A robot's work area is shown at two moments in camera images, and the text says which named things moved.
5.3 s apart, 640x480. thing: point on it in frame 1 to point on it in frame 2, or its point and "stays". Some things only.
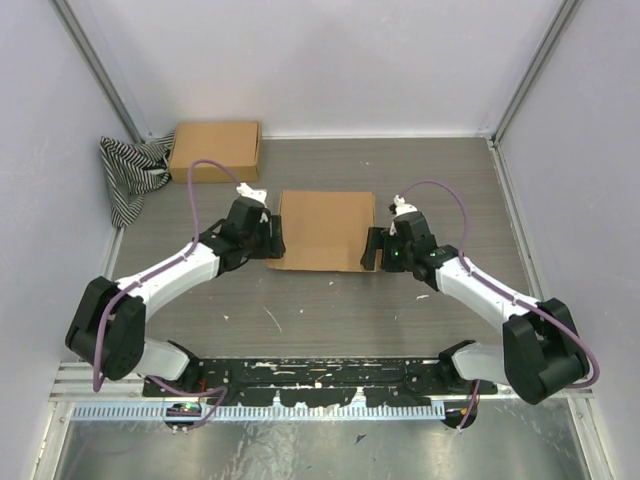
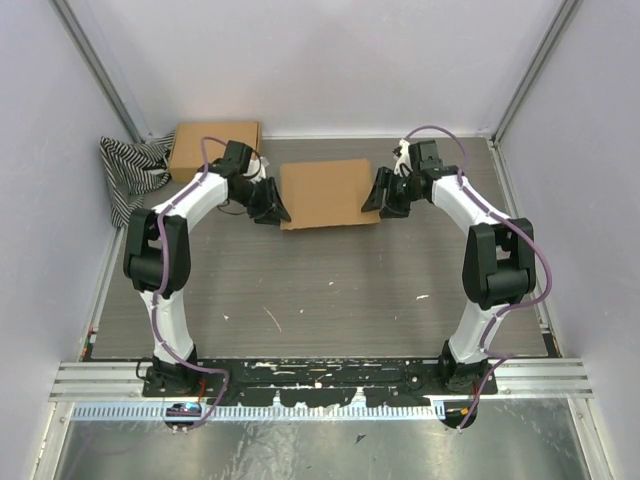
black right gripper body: (395, 255) to (399, 192)
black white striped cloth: (132, 169) stays
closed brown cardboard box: (234, 144) stays
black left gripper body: (262, 245) to (262, 199)
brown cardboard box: (326, 231) to (326, 193)
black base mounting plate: (318, 381) stays
